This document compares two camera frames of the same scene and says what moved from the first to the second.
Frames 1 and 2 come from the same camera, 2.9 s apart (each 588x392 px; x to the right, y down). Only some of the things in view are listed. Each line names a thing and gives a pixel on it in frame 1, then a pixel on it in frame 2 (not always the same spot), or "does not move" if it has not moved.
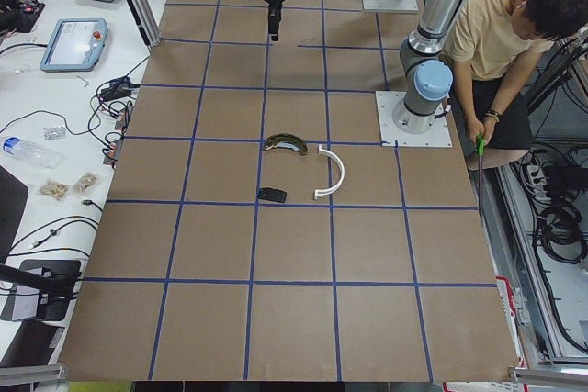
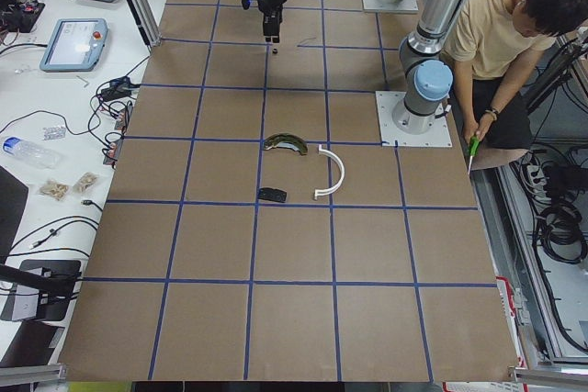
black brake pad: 272,194 does not move
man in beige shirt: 503,20 does not move
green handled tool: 480,145 -> 474,145
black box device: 41,290 does not move
